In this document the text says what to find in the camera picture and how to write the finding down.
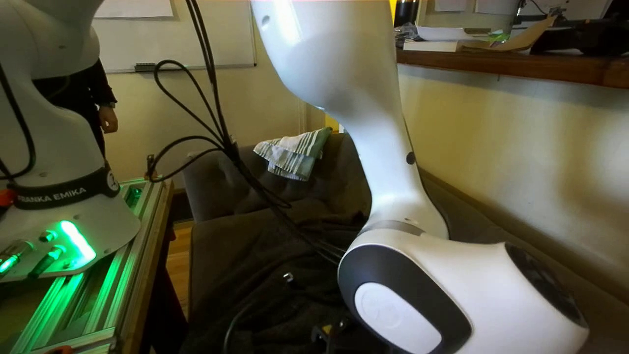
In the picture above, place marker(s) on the striped white green towel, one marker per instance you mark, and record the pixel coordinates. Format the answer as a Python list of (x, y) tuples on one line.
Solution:
[(294, 156)]

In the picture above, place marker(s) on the person in dark clothes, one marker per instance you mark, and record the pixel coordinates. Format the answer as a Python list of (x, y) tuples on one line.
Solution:
[(85, 93)]

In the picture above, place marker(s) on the wooden counter ledge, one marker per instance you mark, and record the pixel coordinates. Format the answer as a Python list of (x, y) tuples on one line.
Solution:
[(600, 71)]

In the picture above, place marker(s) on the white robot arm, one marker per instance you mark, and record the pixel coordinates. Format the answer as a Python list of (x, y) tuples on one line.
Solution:
[(337, 56)]

